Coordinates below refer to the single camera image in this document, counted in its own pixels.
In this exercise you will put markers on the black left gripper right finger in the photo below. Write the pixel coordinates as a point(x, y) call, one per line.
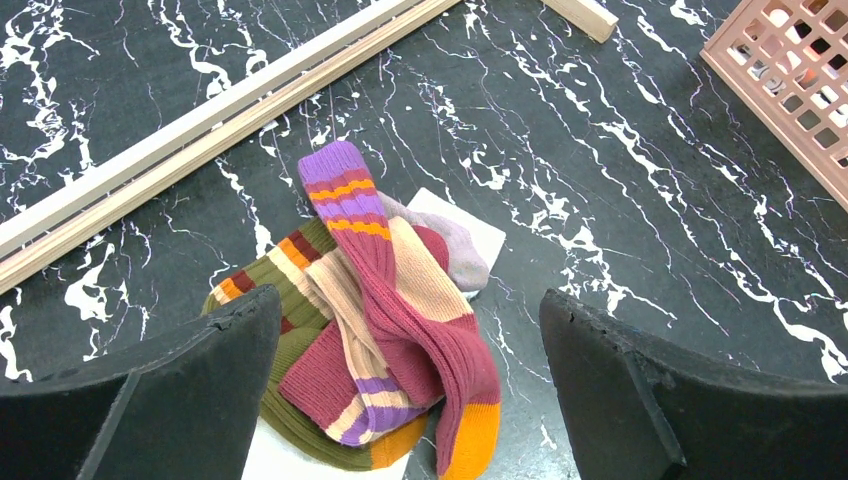
point(637, 406)

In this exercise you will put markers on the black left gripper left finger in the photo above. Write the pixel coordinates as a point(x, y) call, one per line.
point(181, 405)

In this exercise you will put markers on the white fluffy sock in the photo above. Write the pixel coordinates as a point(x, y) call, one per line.
point(272, 457)

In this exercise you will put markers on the olive striped sock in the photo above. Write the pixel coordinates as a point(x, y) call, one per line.
point(309, 383)

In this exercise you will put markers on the maroon yellow striped sock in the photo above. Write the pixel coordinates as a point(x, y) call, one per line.
point(341, 187)

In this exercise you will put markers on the grey sock with red stripes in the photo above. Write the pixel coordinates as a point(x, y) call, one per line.
point(466, 267)

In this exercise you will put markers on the beige purple striped sock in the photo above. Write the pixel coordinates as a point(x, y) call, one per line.
point(410, 338)

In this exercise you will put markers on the orange plastic desk organizer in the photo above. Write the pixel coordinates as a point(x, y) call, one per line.
point(787, 61)

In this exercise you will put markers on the wooden clothes rack frame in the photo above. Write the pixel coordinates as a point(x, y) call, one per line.
point(43, 233)

